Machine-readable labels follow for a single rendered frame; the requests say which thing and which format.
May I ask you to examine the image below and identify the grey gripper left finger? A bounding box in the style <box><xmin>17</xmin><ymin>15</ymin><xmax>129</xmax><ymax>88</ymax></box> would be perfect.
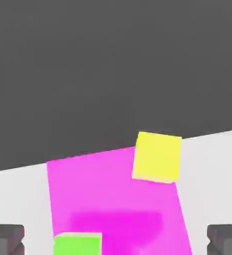
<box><xmin>0</xmin><ymin>224</ymin><xmax>25</xmax><ymax>255</ymax></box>

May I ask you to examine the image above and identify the large magenta box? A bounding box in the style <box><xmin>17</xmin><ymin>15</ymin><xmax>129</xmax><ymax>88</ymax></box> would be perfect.
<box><xmin>46</xmin><ymin>145</ymin><xmax>194</xmax><ymax>255</ymax></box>

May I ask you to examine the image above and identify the small yellow cube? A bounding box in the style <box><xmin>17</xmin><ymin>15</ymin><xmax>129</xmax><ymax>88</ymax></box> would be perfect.
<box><xmin>131</xmin><ymin>131</ymin><xmax>183</xmax><ymax>184</ymax></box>

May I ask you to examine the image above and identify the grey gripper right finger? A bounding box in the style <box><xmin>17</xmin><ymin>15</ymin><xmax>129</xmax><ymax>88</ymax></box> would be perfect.
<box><xmin>207</xmin><ymin>224</ymin><xmax>232</xmax><ymax>255</ymax></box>

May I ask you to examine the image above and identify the small green cube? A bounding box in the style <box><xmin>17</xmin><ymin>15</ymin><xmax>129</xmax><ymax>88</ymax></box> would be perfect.
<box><xmin>53</xmin><ymin>232</ymin><xmax>103</xmax><ymax>255</ymax></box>

